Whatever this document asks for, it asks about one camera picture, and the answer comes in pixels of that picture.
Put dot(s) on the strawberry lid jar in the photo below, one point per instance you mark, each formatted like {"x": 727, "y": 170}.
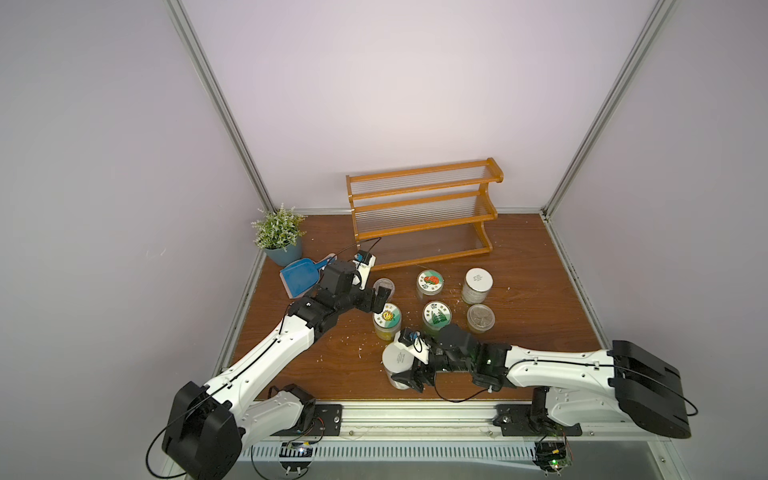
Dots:
{"x": 429, "y": 283}

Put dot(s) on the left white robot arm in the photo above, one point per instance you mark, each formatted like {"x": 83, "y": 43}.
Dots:
{"x": 210, "y": 424}

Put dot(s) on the potted green plant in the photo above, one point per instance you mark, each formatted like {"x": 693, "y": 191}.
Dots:
{"x": 279, "y": 235}

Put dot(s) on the white lid jar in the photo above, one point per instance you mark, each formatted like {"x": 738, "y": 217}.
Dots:
{"x": 477, "y": 284}

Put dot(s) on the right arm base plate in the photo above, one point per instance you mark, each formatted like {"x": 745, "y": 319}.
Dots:
{"x": 518, "y": 420}

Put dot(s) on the sunflower lid jar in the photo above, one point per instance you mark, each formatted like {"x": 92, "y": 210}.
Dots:
{"x": 388, "y": 322}

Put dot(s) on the small yellow seed cup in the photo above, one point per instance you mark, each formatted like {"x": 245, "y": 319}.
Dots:
{"x": 480, "y": 318}

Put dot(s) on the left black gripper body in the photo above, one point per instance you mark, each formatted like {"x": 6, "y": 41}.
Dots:
{"x": 357, "y": 298}

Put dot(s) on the controller board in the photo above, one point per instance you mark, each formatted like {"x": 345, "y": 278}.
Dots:
{"x": 295, "y": 458}
{"x": 552, "y": 457}

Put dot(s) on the left controller board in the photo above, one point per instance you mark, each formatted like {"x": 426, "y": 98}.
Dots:
{"x": 295, "y": 458}

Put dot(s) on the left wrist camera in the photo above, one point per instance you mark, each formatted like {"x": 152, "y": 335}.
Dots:
{"x": 363, "y": 261}

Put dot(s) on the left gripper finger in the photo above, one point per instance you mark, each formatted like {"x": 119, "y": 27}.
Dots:
{"x": 377, "y": 305}
{"x": 383, "y": 292}

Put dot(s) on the blue dustpan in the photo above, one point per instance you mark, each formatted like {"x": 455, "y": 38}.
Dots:
{"x": 302, "y": 275}

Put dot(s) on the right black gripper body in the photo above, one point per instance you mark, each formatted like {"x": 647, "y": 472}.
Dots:
{"x": 417, "y": 367}

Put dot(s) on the small clear seed cup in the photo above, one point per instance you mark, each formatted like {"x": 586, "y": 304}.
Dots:
{"x": 385, "y": 283}

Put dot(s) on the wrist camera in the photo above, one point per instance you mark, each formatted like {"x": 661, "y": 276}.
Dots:
{"x": 363, "y": 261}
{"x": 419, "y": 349}

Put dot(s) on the wooden three-tier shelf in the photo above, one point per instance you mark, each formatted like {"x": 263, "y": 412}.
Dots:
{"x": 424, "y": 215}

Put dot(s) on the green label white-lid jar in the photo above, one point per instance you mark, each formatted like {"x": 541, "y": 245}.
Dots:
{"x": 396, "y": 360}

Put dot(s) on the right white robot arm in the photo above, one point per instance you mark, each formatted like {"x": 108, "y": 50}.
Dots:
{"x": 624, "y": 383}

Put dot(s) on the aluminium front rail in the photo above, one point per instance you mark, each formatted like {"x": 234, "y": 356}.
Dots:
{"x": 429, "y": 431}

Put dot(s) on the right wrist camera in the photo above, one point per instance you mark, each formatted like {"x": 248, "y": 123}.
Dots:
{"x": 419, "y": 349}

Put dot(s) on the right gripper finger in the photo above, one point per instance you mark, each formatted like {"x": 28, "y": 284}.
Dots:
{"x": 415, "y": 380}
{"x": 409, "y": 338}

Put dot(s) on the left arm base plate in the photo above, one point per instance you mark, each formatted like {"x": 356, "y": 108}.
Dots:
{"x": 321, "y": 420}

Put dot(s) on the right controller board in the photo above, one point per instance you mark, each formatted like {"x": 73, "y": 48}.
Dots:
{"x": 552, "y": 457}

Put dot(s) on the green leaf lid jar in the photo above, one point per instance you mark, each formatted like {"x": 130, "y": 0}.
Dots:
{"x": 435, "y": 316}

